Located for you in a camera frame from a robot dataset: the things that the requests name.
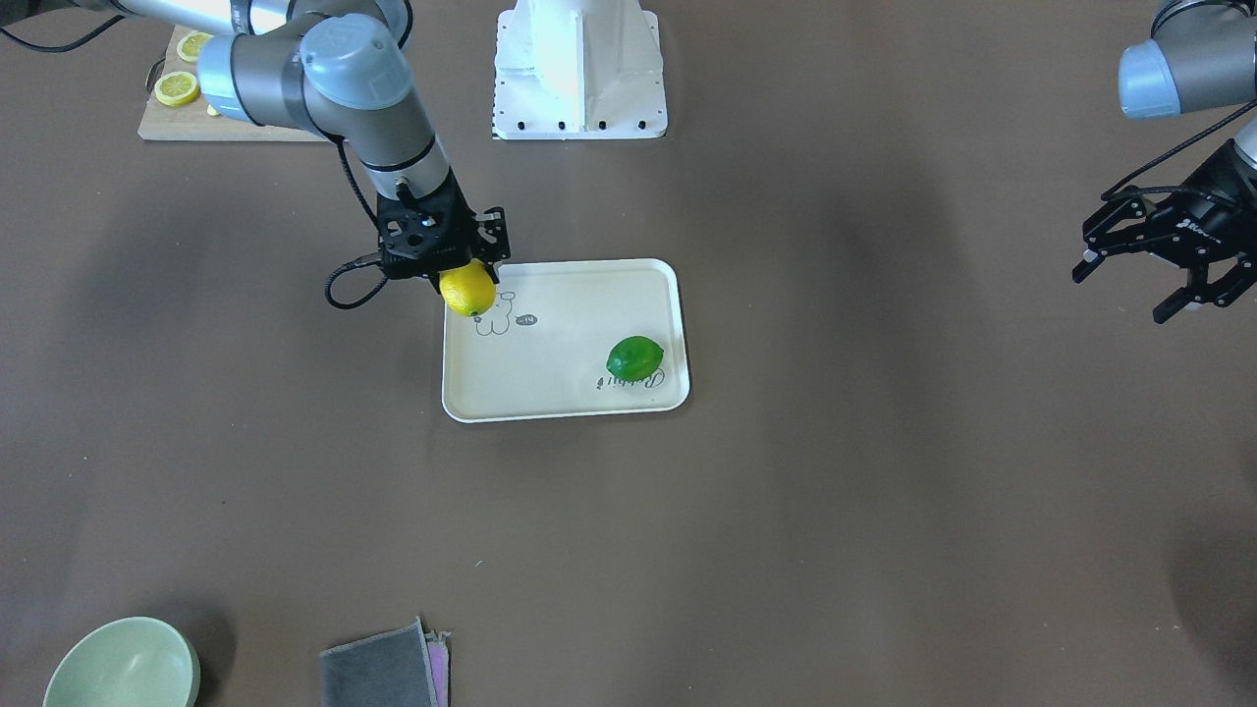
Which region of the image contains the wooden cutting board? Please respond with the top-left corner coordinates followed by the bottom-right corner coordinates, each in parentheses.
top-left (137, 25), bottom-right (331, 143)

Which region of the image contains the beige rabbit tray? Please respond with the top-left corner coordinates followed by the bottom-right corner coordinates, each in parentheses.
top-left (442, 258), bottom-right (690, 421)

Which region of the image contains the yellow lemon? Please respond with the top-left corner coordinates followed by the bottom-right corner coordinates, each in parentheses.
top-left (437, 258), bottom-right (497, 318)

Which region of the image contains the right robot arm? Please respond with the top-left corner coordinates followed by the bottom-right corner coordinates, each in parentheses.
top-left (88, 1), bottom-right (509, 279)

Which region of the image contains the grey folded cloth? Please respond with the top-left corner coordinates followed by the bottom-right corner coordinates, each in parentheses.
top-left (319, 618), bottom-right (453, 706)

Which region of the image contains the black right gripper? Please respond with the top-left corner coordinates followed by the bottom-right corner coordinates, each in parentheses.
top-left (376, 174), bottom-right (483, 279)

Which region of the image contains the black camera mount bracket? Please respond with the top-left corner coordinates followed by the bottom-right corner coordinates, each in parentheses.
top-left (471, 206), bottom-right (512, 264)

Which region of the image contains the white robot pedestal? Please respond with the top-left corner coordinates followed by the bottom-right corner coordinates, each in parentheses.
top-left (491, 1), bottom-right (669, 140)

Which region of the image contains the pale green bowl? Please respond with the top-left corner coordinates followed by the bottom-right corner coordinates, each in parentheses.
top-left (43, 616), bottom-right (201, 706)

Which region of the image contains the lemon slice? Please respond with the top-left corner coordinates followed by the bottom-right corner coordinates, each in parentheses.
top-left (151, 70), bottom-right (201, 107)
top-left (175, 31), bottom-right (212, 64)

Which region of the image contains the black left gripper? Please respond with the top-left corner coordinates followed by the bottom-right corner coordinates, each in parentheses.
top-left (1071, 138), bottom-right (1256, 325)

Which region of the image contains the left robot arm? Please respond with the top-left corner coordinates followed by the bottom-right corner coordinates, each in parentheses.
top-left (1071, 1), bottom-right (1256, 323)

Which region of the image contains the green lime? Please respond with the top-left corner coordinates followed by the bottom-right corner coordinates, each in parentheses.
top-left (605, 335), bottom-right (665, 382)

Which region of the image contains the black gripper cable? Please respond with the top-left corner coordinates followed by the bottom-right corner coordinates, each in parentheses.
top-left (326, 137), bottom-right (393, 311)

